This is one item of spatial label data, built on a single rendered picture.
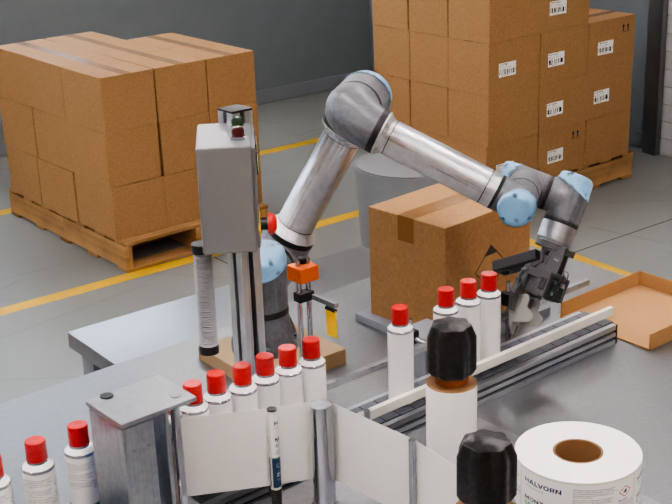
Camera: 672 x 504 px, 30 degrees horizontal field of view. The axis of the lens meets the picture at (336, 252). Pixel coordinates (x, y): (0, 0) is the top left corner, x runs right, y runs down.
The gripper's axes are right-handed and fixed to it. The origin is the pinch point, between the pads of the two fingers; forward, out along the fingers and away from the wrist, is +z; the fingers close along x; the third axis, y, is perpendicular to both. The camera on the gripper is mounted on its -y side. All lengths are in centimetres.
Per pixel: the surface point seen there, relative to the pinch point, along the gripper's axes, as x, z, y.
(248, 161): -84, -11, 1
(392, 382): -30.5, 18.0, 1.0
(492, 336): -8.7, 2.9, 2.7
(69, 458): -96, 44, 1
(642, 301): 50, -17, -5
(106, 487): -93, 46, 9
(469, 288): -19.7, -4.6, 1.7
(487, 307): -12.7, -2.3, 2.1
